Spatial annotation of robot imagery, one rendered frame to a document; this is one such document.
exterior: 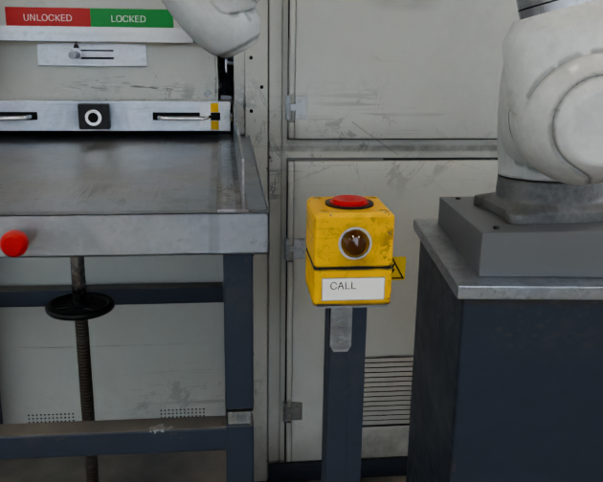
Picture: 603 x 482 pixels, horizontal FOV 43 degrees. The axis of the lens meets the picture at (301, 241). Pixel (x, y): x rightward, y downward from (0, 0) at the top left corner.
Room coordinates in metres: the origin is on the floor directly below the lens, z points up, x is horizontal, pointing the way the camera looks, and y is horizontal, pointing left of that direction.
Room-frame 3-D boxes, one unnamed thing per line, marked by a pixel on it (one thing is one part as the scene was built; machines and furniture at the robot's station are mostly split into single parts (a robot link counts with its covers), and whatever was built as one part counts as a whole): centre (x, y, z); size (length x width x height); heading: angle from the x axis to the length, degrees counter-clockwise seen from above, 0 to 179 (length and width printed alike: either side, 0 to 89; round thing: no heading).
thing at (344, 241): (0.71, -0.05, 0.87); 0.03 x 0.01 x 0.03; 96
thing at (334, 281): (0.76, -0.05, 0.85); 0.08 x 0.08 x 0.10; 6
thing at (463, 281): (1.12, -0.38, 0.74); 0.36 x 0.36 x 0.02; 1
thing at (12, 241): (0.88, 0.35, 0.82); 0.04 x 0.03 x 0.03; 6
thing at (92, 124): (1.51, 0.42, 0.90); 0.06 x 0.03 x 0.05; 96
